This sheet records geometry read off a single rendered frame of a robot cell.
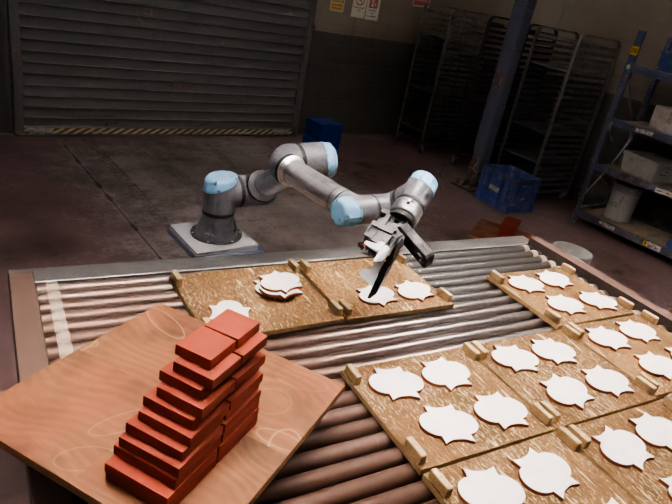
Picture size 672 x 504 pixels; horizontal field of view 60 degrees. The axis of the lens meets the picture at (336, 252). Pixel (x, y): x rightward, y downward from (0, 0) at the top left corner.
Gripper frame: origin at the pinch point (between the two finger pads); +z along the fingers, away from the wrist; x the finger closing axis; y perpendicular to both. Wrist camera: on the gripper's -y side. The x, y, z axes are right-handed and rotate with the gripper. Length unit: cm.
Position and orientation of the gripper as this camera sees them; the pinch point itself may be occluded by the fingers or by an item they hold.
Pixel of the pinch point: (373, 283)
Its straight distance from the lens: 132.0
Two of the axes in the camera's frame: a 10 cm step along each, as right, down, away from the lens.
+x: 0.4, -5.9, -8.1
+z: -4.7, 7.0, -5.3
